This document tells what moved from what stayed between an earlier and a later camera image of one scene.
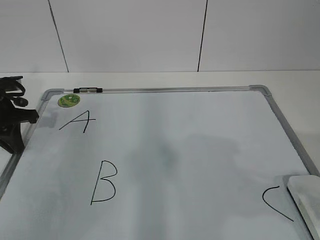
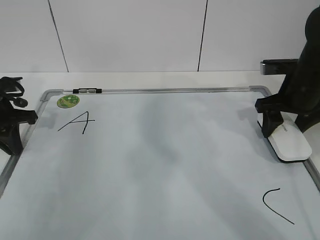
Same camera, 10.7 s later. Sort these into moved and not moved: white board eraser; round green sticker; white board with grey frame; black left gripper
Moved: white board eraser
Not moved: black left gripper; white board with grey frame; round green sticker
